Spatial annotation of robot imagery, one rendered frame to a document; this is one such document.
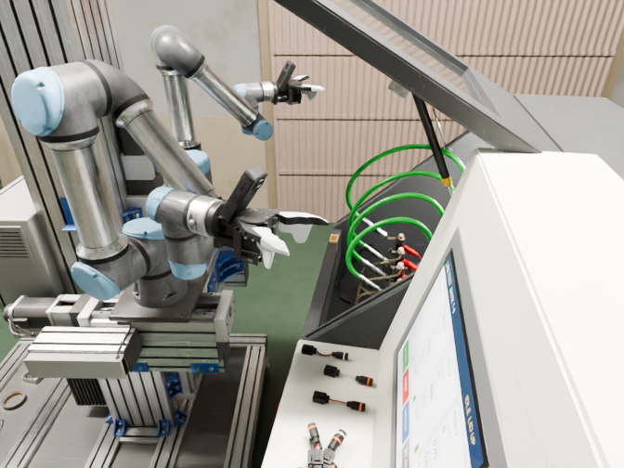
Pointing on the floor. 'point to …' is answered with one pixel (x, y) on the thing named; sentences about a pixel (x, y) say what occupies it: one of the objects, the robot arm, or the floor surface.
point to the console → (537, 304)
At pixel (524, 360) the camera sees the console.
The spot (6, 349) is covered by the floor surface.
